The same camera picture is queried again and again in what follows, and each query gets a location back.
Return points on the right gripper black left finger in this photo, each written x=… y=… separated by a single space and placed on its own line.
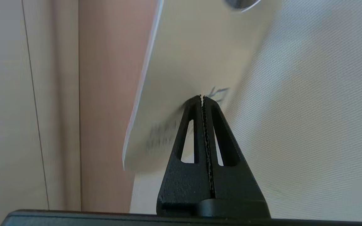
x=184 y=185

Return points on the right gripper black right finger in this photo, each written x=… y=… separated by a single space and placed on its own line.
x=234 y=188

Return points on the white plastic door hanger sign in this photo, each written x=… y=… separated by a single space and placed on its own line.
x=200 y=47

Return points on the white room door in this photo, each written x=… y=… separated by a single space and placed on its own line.
x=325 y=110

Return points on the brown metal door lock plate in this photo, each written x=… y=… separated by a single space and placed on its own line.
x=240 y=3

